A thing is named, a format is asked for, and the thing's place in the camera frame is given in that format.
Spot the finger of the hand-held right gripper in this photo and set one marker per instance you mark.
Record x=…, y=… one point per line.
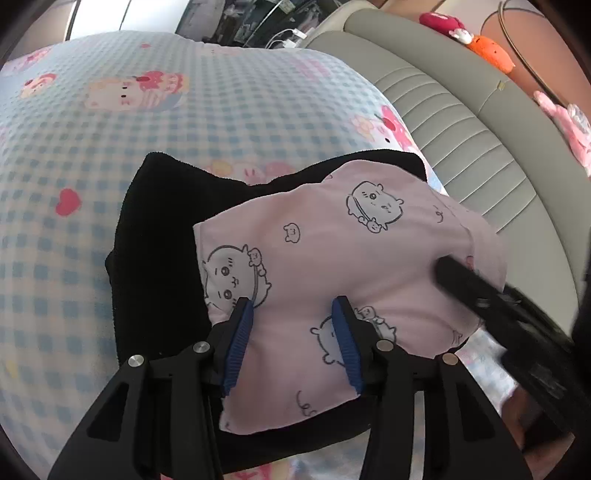
x=471, y=288

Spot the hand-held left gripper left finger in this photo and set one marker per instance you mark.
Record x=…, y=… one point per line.
x=240, y=341

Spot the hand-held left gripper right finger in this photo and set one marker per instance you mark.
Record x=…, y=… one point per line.
x=346, y=341

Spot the pink cartoon print pants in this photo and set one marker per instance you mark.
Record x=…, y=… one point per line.
x=332, y=240

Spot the folded black garment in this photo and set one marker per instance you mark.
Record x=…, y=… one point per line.
x=157, y=240

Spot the grey padded headboard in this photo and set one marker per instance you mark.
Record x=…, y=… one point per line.
x=485, y=138

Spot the pink plush toy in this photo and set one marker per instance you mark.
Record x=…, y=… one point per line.
x=570, y=124

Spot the checked cartoon print blanket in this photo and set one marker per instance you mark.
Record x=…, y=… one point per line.
x=138, y=138

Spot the orange plush toy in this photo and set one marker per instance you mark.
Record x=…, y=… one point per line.
x=491, y=53

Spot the small white plush toy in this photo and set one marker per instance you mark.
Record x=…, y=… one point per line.
x=461, y=34

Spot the red plush toy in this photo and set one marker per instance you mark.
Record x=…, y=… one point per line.
x=438, y=21

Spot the white charger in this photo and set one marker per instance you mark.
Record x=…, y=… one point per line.
x=288, y=39

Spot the glass door wardrobe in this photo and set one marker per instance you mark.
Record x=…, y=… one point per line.
x=249, y=21

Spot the white wardrobe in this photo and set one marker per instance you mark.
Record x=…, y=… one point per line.
x=120, y=18

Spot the metal wall hoop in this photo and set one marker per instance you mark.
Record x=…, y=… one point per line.
x=521, y=60

